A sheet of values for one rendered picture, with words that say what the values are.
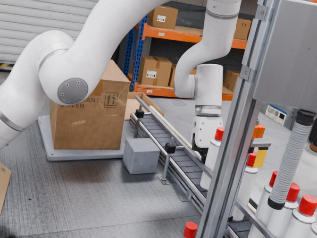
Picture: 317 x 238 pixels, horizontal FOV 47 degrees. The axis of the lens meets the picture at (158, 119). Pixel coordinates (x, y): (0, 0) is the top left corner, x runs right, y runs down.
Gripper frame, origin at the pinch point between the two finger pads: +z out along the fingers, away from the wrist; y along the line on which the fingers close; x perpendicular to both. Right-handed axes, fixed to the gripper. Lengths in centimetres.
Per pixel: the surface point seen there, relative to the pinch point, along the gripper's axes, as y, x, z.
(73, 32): 35, 385, -105
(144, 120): -2.1, 47.9, -10.6
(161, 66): 133, 321, -62
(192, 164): 1.5, 11.1, 2.7
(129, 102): 3, 82, -18
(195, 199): -5.6, -3.1, 10.8
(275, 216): -3.3, -35.9, 6.5
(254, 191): 15.0, -6.3, 9.1
